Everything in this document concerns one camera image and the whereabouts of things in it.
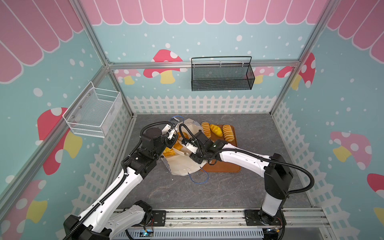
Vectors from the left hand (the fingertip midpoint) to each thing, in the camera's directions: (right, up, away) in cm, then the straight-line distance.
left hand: (171, 129), depth 73 cm
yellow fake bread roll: (+35, -3, +32) cm, 47 cm away
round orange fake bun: (-5, -14, +19) cm, 25 cm away
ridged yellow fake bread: (+20, 0, +33) cm, 39 cm away
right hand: (+10, -14, +12) cm, 21 cm away
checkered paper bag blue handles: (+3, -20, +15) cm, 25 cm away
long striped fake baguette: (+5, -4, +27) cm, 27 cm away
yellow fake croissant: (+26, -1, +33) cm, 42 cm away
